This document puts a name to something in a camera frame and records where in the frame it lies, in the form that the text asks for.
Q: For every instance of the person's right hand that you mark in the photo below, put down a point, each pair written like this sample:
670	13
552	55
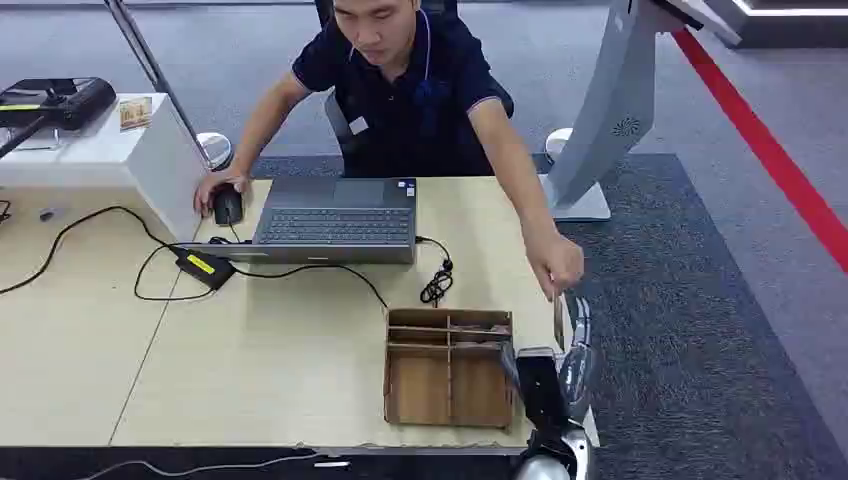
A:
215	182

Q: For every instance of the person's left hand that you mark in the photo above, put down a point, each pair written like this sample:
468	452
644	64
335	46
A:
560	260

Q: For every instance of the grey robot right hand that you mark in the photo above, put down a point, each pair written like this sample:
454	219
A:
543	387

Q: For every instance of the black computer mouse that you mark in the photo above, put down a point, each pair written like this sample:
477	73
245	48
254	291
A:
228	206

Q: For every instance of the pale card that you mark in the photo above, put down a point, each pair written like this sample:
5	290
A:
560	321

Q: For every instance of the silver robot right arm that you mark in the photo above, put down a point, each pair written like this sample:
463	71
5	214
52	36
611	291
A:
560	457

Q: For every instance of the card in slot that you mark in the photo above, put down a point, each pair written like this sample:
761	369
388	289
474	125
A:
487	328

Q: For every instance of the black power adapter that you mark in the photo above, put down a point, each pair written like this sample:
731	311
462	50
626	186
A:
205	267

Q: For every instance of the white cabinet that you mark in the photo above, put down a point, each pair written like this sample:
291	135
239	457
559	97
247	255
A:
132	159

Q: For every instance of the small printed card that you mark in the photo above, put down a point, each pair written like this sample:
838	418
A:
135	112

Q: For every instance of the round white base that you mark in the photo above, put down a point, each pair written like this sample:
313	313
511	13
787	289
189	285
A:
555	140

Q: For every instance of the wooden card box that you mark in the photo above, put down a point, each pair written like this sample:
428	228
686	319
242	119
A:
424	391

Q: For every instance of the metal pole with round base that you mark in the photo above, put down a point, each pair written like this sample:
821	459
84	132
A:
156	73

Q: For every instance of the grey laptop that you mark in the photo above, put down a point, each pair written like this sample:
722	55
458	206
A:
338	225

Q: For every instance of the dark grey rug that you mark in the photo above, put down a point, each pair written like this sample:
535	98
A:
676	331

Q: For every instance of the grey kiosk stand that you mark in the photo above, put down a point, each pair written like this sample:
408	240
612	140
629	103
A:
609	112

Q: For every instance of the black handheld controller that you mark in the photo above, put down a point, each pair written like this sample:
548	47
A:
73	102

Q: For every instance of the small grey object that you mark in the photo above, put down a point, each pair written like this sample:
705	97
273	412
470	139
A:
50	214

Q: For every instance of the person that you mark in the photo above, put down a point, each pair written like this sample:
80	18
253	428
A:
404	99

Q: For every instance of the red floor tape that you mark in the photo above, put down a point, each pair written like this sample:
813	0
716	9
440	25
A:
768	149

